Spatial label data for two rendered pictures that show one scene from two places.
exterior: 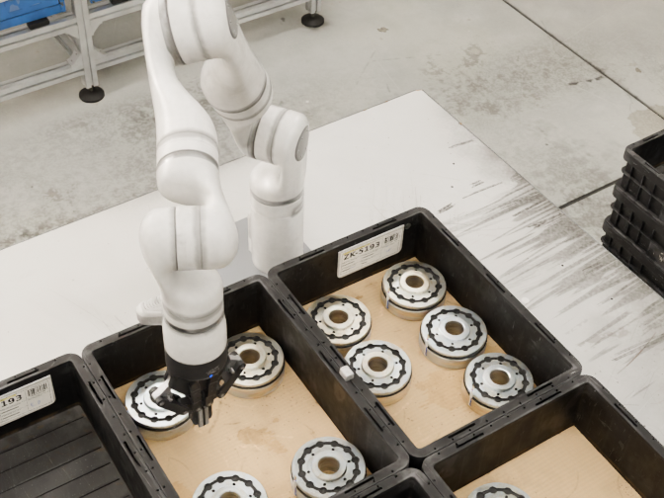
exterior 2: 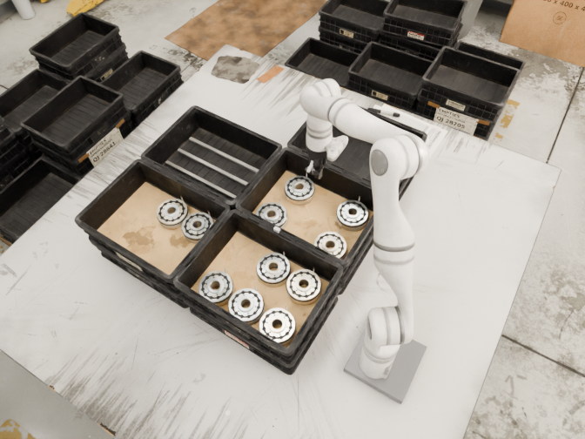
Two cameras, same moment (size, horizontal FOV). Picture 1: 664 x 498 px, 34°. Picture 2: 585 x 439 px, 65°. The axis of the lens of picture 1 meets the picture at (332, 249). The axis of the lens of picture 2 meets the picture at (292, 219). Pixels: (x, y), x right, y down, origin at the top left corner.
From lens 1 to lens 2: 1.67 m
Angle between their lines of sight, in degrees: 77
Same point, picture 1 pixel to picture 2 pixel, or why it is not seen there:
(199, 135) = (339, 106)
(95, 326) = (428, 283)
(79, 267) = (467, 313)
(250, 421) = (315, 229)
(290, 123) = (377, 315)
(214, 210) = (311, 90)
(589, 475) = (166, 267)
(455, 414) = (231, 270)
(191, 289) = not seen: hidden behind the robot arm
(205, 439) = (327, 214)
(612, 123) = not seen: outside the picture
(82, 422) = not seen: hidden behind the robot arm
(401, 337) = (272, 300)
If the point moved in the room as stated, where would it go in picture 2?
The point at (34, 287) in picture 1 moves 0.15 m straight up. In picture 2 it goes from (475, 290) to (490, 269)
